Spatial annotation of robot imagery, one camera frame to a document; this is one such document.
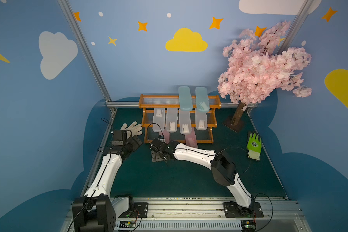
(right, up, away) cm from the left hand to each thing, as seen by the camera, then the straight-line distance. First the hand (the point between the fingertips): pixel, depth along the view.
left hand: (136, 142), depth 85 cm
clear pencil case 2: (+30, +10, +4) cm, 32 cm away
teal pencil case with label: (+40, +23, -1) cm, 46 cm away
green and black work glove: (+79, -5, +13) cm, 80 cm away
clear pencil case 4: (+13, +14, +8) cm, 21 cm away
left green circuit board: (-1, -40, -13) cm, 42 cm away
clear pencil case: (+41, +13, +8) cm, 43 cm away
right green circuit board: (+61, -41, -12) cm, 75 cm away
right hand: (+15, -7, +4) cm, 17 cm away
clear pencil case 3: (+21, +14, +8) cm, 27 cm away
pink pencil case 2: (+34, +1, +13) cm, 37 cm away
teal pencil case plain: (+30, +27, +2) cm, 40 cm away
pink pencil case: (+18, +4, -1) cm, 19 cm away
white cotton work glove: (-7, +7, +23) cm, 25 cm away
